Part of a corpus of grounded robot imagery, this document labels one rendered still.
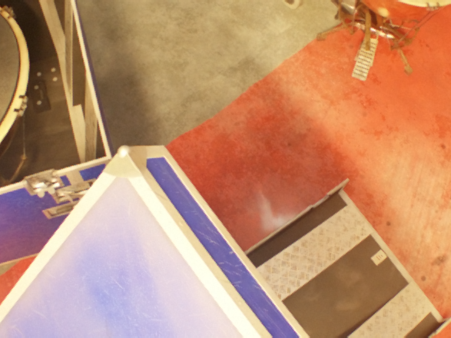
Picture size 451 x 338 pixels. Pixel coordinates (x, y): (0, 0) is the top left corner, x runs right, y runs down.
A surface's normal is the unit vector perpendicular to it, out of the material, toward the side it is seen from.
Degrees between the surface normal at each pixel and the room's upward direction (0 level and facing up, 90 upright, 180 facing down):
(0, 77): 0
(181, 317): 42
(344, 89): 0
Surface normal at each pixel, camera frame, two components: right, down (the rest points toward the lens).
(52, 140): 0.06, -0.39
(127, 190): -0.49, 0.06
